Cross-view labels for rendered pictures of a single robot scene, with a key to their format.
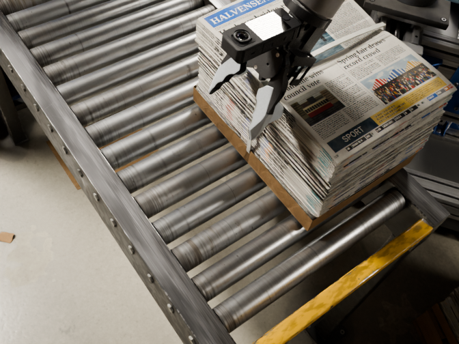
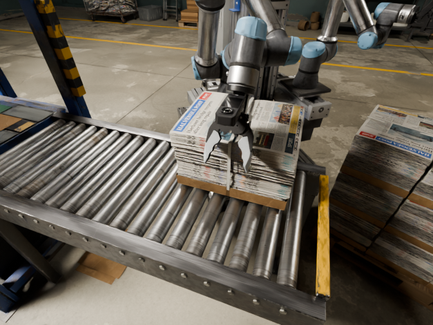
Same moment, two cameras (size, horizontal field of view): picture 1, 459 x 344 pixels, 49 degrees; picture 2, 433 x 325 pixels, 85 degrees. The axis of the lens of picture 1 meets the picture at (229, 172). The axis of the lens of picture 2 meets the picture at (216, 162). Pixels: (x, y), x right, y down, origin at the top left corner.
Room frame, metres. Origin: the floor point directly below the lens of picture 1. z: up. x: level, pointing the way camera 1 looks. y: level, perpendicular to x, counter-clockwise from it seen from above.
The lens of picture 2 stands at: (0.12, 0.24, 1.42)
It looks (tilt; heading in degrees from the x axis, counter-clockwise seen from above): 41 degrees down; 335
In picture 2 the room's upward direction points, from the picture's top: straight up
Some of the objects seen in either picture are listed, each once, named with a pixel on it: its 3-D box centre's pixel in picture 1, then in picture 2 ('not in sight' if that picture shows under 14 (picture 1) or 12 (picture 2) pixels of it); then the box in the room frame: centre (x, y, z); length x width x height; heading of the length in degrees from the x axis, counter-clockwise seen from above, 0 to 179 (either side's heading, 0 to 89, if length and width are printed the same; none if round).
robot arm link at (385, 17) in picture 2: not in sight; (388, 13); (0.97, -1.09, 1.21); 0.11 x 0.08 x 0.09; 18
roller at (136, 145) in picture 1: (197, 116); (183, 190); (0.70, 0.09, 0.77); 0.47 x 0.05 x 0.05; 135
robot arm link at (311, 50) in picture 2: not in sight; (312, 55); (1.19, -0.88, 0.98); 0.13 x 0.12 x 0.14; 108
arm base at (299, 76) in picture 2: not in sight; (307, 76); (1.18, -0.88, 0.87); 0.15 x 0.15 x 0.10
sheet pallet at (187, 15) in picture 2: not in sight; (204, 13); (6.95, -2.67, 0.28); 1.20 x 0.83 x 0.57; 45
